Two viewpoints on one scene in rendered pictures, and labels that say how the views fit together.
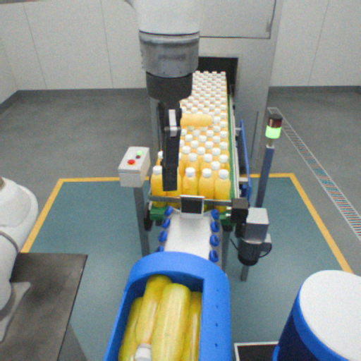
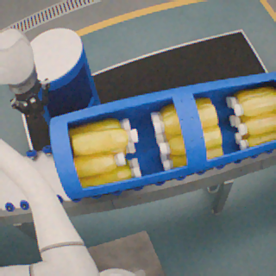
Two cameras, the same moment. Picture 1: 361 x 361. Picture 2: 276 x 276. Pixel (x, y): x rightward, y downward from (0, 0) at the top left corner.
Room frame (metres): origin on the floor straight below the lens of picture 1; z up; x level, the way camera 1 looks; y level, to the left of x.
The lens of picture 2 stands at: (0.30, 0.69, 2.72)
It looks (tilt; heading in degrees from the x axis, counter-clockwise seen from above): 68 degrees down; 263
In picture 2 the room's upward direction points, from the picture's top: 12 degrees counter-clockwise
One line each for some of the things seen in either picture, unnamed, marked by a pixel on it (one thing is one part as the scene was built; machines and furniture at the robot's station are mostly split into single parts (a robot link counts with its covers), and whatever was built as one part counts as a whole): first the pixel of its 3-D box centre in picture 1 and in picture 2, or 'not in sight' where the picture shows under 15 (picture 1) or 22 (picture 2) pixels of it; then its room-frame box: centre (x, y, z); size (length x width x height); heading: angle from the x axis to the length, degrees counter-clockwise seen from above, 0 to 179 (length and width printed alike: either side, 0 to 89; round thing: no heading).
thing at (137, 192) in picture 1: (144, 243); not in sight; (1.16, 0.24, 0.50); 0.04 x 0.04 x 1.00; 84
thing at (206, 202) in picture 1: (192, 201); not in sight; (1.00, -0.04, 0.96); 0.40 x 0.01 x 0.03; 84
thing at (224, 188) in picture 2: not in sight; (222, 196); (-0.12, 0.15, 0.31); 0.06 x 0.06 x 0.63; 84
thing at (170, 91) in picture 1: (169, 98); (27, 88); (0.47, 0.03, 1.64); 0.08 x 0.07 x 0.09; 8
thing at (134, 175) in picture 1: (135, 166); not in sight; (1.16, 0.24, 1.05); 0.20 x 0.10 x 0.10; 174
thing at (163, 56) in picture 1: (169, 51); (21, 74); (0.47, 0.02, 1.71); 0.09 x 0.09 x 0.06
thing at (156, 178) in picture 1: (158, 187); not in sight; (1.06, 0.12, 0.99); 0.07 x 0.07 x 0.19
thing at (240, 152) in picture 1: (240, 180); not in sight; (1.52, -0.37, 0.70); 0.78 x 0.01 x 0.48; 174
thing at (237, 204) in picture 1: (237, 211); not in sight; (0.94, -0.23, 0.95); 0.10 x 0.07 x 0.10; 84
